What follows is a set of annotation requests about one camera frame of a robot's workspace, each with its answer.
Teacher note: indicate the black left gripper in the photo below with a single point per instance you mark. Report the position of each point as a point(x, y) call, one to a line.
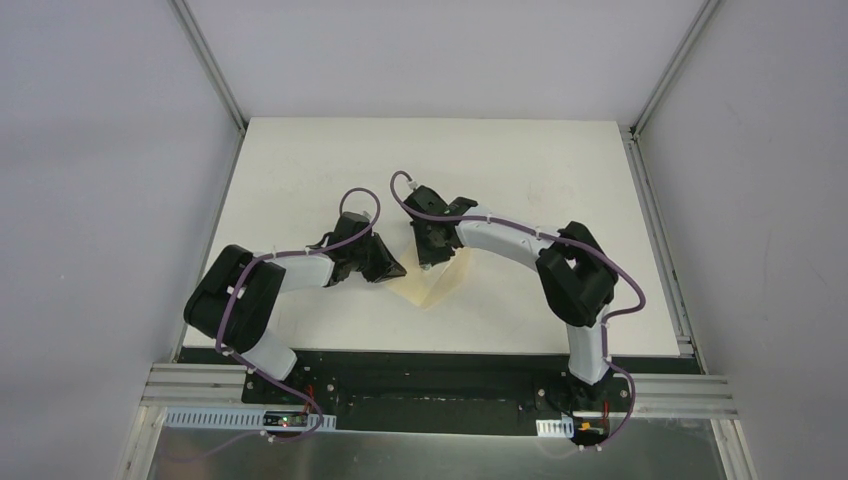
point(374, 254)

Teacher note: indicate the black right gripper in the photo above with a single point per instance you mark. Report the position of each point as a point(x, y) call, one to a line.
point(427, 255)

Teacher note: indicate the cream paper envelope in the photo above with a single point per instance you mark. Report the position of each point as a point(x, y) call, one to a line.
point(425, 288)

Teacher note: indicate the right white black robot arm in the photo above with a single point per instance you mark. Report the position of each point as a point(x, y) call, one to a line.
point(578, 287)

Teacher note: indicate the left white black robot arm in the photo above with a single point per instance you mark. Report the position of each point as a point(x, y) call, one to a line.
point(247, 311)

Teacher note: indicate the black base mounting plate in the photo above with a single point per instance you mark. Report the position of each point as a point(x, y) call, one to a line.
point(471, 394)

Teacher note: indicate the right white cable duct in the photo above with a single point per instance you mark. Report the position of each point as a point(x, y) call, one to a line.
point(555, 428)

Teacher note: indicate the white cable duct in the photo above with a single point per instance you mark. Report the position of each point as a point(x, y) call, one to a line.
point(555, 428)
point(247, 419)

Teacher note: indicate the left white cable duct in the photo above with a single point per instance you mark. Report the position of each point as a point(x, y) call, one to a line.
point(247, 419)

